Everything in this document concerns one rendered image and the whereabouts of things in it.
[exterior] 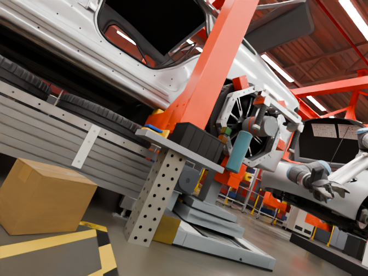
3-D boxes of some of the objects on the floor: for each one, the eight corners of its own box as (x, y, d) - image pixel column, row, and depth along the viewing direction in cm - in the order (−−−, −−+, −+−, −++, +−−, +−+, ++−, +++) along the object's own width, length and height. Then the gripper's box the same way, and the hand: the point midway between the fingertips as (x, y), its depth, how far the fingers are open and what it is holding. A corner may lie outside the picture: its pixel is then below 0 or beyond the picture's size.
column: (142, 236, 101) (178, 155, 107) (148, 247, 92) (187, 157, 98) (122, 231, 96) (161, 147, 103) (127, 242, 88) (169, 148, 94)
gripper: (323, 187, 113) (358, 204, 92) (300, 194, 113) (329, 213, 92) (320, 172, 112) (355, 185, 91) (296, 179, 111) (325, 195, 90)
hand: (339, 193), depth 92 cm, fingers open, 7 cm apart
